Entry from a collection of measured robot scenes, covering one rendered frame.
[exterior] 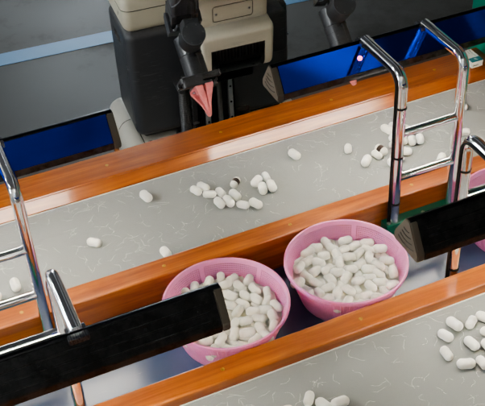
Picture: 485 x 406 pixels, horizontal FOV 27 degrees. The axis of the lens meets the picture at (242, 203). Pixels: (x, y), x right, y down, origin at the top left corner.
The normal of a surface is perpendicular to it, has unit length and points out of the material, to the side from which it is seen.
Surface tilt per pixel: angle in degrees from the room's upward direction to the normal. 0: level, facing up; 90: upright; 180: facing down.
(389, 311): 0
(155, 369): 0
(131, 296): 90
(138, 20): 90
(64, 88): 0
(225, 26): 8
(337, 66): 58
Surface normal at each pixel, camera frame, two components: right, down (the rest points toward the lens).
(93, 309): 0.40, 0.57
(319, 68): 0.32, 0.07
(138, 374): -0.04, -0.77
